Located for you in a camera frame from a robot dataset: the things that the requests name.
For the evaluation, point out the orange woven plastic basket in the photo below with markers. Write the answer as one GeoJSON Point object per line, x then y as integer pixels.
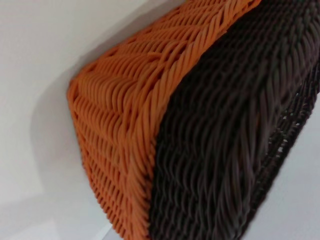
{"type": "Point", "coordinates": [120, 112]}

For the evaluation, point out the dark brown woven basket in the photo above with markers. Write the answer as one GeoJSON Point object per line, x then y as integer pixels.
{"type": "Point", "coordinates": [225, 150]}

